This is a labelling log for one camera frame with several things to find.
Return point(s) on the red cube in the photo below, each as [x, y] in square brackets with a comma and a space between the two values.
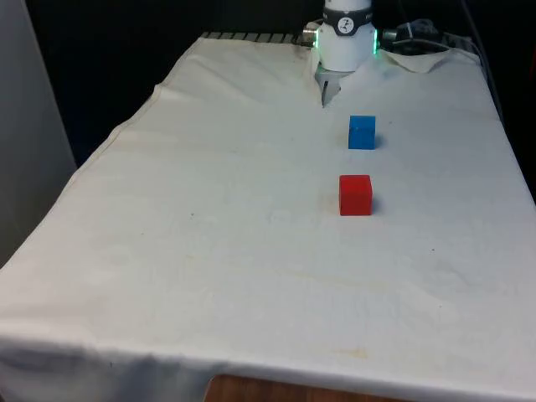
[355, 196]

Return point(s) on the blue cube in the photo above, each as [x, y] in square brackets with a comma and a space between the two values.
[362, 133]

